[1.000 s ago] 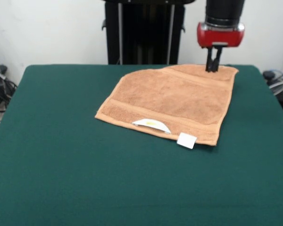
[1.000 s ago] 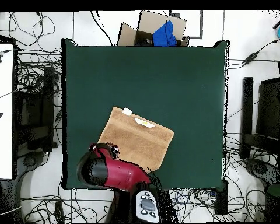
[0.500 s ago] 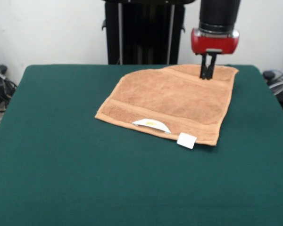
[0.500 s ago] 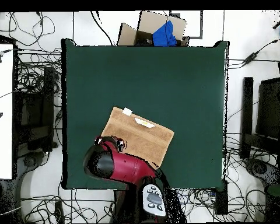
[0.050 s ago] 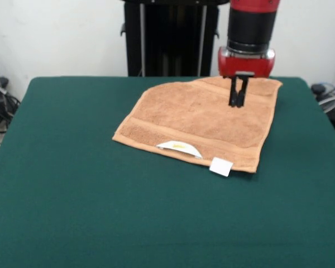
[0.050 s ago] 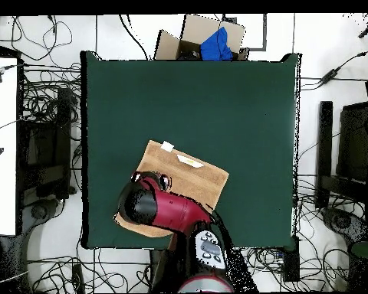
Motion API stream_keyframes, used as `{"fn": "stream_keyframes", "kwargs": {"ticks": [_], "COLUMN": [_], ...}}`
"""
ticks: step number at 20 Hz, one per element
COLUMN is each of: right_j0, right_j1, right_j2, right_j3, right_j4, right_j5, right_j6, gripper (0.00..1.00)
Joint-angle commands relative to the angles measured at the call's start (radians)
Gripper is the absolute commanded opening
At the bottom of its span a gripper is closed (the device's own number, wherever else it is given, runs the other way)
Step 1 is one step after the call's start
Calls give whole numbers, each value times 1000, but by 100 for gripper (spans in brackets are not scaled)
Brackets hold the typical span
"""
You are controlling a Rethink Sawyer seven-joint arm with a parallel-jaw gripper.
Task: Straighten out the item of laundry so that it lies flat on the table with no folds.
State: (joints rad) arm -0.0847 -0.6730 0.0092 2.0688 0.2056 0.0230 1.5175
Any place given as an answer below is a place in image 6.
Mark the black round floor device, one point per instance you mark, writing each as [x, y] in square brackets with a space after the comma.
[43, 209]

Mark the white side table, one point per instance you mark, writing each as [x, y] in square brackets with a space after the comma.
[1, 153]

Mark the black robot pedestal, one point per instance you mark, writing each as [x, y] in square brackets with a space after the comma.
[159, 269]

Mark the dark green table cloth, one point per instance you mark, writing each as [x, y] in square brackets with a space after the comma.
[187, 107]

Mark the black rectangular box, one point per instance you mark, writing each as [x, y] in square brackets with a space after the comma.
[291, 263]

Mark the black power strip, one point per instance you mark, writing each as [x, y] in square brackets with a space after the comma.
[78, 277]

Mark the open cardboard box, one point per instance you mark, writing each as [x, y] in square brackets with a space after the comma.
[196, 30]

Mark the black equipment rack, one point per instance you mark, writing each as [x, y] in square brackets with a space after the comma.
[61, 137]

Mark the black upright bar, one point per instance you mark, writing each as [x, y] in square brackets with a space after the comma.
[325, 137]

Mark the tan terry towel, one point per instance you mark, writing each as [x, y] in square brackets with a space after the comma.
[196, 180]

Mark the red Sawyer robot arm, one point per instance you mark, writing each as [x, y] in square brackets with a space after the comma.
[178, 211]

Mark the blue garment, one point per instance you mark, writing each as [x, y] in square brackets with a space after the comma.
[216, 46]

